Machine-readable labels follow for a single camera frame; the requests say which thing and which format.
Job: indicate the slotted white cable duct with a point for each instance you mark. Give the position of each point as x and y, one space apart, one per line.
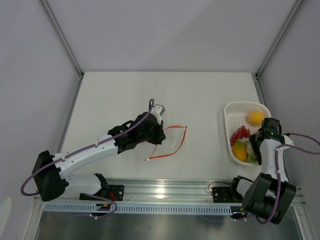
133 208

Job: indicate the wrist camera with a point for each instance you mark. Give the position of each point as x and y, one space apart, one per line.
158 109
288 142

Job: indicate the left aluminium frame post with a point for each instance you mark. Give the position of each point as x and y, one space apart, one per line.
50 15

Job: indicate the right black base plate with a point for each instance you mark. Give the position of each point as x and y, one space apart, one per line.
224 192

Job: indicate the white perforated plastic basket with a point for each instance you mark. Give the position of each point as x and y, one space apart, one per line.
242 119

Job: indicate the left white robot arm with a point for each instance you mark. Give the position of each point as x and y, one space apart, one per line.
54 174

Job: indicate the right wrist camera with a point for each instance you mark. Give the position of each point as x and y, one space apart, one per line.
288 142

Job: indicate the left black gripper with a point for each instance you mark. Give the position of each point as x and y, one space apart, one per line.
160 135

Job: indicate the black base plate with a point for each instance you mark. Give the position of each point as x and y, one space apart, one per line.
114 193
224 192

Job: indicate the aluminium mounting rail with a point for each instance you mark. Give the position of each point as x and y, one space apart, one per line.
167 191

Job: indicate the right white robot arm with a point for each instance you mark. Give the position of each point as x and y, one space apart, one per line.
269 196

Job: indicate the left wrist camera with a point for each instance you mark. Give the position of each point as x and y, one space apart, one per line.
158 109

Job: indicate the yellow green mango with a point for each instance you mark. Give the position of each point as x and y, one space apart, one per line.
239 151

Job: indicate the red grape bunch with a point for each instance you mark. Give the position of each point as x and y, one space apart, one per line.
241 133

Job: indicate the clear zip top bag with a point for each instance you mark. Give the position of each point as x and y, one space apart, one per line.
176 135

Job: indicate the aluminium frame post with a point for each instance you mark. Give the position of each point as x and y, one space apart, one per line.
280 37
50 15

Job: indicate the white cauliflower with leaves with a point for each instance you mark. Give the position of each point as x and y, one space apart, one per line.
251 157

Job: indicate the orange fruit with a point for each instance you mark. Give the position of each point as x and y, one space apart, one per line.
255 118

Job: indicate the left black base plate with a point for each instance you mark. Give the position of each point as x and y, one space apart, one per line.
114 193

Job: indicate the right aluminium frame post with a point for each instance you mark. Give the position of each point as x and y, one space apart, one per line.
280 37

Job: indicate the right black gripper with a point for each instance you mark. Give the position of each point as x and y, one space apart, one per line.
252 139

